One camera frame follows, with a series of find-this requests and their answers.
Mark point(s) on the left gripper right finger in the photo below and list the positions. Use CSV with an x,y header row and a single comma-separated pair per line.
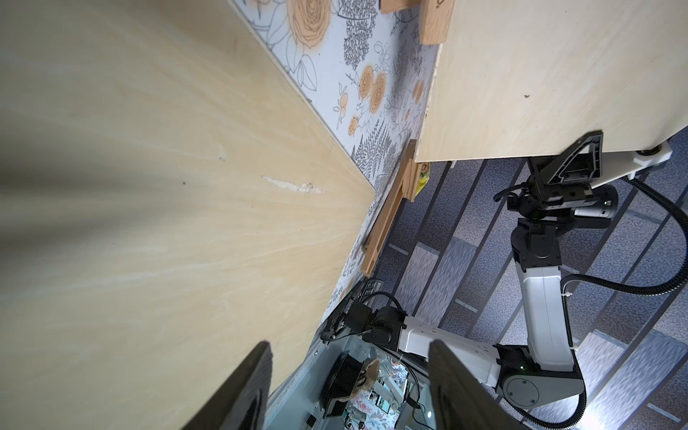
x,y
458,399

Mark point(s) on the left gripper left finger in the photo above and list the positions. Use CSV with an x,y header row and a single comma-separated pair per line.
x,y
241,401

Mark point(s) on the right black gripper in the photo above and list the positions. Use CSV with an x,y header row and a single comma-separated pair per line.
x,y
580,165

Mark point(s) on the plywood board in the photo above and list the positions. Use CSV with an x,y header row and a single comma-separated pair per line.
x,y
168,200
528,78

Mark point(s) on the wooden easel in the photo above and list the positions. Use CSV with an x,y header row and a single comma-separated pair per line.
x,y
434,17
404,187

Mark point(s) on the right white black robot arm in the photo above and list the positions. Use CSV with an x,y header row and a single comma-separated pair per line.
x,y
545,370

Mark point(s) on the green snack bag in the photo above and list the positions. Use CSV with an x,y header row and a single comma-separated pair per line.
x,y
424,173

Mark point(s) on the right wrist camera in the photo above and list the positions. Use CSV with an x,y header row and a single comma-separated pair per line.
x,y
615,165

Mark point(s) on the aluminium rail base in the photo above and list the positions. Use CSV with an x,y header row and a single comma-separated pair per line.
x,y
355,375

